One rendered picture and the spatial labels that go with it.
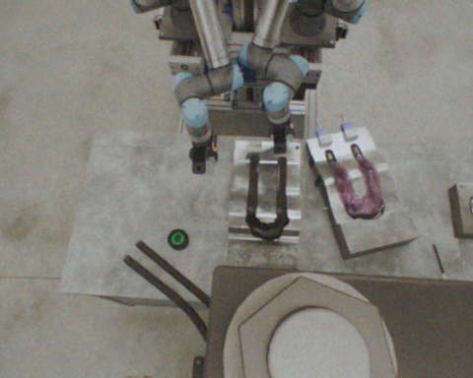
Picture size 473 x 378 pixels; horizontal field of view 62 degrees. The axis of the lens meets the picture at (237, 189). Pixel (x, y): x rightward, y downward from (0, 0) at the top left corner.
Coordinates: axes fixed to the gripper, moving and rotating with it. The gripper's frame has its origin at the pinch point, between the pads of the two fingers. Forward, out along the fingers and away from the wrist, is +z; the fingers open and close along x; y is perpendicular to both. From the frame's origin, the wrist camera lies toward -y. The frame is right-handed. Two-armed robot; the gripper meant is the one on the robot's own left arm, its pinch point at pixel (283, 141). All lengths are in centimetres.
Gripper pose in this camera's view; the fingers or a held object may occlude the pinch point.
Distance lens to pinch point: 154.1
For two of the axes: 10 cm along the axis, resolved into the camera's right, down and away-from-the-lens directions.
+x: -9.8, -0.1, 1.9
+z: 1.8, 2.4, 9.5
